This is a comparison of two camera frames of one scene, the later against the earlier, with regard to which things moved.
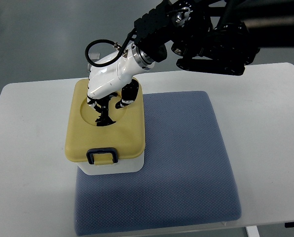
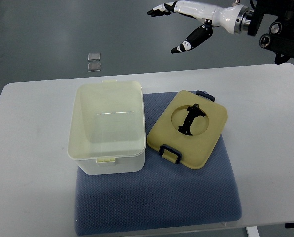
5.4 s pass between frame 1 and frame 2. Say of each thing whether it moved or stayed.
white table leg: stayed
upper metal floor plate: stayed
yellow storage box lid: moved
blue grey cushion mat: stayed
